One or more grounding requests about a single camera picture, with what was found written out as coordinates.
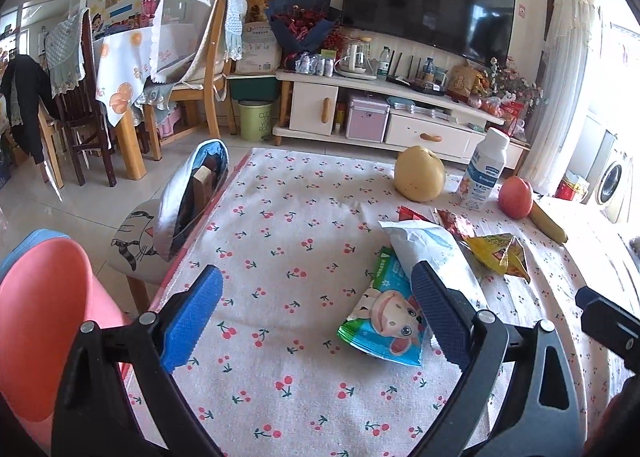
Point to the cream television cabinet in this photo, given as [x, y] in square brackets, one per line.
[310, 107]

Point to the large white light-blue packet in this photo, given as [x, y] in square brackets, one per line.
[435, 252]

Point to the red apple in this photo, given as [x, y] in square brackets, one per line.
[515, 197]

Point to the pink storage case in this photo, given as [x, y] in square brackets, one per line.
[367, 117]

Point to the pink plastic chair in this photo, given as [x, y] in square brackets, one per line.
[45, 317]

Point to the white lace trimmed cloth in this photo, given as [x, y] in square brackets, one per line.
[180, 12]

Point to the person's right forearm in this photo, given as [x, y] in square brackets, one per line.
[625, 417]

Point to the white paper bag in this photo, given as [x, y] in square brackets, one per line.
[257, 47]

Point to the teal lace chair cover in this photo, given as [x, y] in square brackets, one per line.
[65, 57]

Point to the orange print table cloth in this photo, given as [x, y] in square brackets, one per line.
[125, 67]

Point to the green waste bin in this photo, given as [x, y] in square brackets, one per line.
[255, 119]

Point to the cherry print tablecloth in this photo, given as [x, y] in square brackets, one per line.
[300, 237]

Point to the pink white flower arrangement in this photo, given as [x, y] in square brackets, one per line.
[515, 82]

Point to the black router with antennas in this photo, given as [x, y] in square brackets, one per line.
[407, 69]

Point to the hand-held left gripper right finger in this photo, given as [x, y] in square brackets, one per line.
[440, 312]

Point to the light blue crocheted cloth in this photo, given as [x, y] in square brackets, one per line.
[235, 22]

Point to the black jacket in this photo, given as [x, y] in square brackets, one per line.
[25, 102]

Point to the bag of orange fruit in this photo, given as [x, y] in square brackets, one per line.
[492, 107]

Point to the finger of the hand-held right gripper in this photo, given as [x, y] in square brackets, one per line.
[610, 322]

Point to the cat print cushion stool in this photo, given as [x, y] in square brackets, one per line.
[135, 242]

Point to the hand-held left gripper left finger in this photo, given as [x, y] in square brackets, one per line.
[192, 317]

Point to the red patterned candy wrapper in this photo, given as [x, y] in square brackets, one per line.
[455, 224]

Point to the white electric kettle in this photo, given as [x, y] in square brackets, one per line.
[355, 59]

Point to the white plastic bottle blue label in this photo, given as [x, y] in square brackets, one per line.
[482, 172]

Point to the yellow snack wrapper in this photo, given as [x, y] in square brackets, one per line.
[500, 252]

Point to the yellow banana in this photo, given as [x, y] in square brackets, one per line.
[547, 224]

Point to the dark blue wrapped bouquet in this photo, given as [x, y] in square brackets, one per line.
[300, 24]

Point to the green cartoon snack packet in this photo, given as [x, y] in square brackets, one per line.
[385, 317]

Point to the fluffy grey plush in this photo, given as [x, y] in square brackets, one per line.
[634, 244]

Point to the blue lined silver bag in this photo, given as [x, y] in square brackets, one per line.
[190, 197]

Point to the black flat television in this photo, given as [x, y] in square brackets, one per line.
[425, 2]

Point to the golden gift bag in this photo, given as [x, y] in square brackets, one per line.
[462, 82]

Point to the dark wooden chair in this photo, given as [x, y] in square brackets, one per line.
[85, 122]

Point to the white washing machine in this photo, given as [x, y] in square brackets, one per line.
[615, 182]

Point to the clear water bottle green label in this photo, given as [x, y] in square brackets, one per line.
[383, 62]

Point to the group of silver cans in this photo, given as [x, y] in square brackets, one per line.
[312, 64]

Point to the plain red snack wrapper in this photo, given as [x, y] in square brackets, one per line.
[412, 213]

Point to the lace covered standing air conditioner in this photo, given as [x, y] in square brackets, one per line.
[565, 87]

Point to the red yellow shopping bag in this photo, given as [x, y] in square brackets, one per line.
[570, 187]

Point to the light wooden chair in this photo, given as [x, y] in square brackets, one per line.
[210, 87]

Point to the yellow pear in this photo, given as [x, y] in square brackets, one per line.
[420, 174]

